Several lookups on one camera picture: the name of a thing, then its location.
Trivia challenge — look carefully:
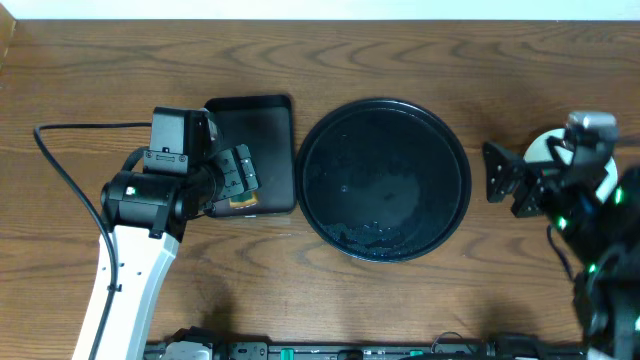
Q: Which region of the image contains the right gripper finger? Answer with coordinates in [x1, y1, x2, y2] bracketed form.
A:
[511, 175, 542, 218]
[482, 142, 526, 203]

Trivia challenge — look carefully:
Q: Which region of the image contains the light green front plate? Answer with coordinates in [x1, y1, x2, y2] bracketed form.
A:
[523, 128, 618, 203]

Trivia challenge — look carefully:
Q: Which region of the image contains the orange green sponge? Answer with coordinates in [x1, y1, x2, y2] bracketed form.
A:
[229, 191, 258, 209]

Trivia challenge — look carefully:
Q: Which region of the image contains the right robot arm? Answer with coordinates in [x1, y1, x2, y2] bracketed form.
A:
[482, 111, 639, 359]

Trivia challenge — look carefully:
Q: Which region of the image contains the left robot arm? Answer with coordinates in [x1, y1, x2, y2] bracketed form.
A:
[73, 107, 259, 359]

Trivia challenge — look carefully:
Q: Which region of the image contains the black rectangular tray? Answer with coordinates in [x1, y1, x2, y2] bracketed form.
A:
[204, 95, 296, 218]

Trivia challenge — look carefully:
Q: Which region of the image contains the black round tray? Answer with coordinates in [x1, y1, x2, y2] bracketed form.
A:
[295, 98, 472, 263]

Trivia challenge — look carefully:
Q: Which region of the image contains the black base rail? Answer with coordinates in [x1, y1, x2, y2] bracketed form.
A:
[142, 327, 589, 360]

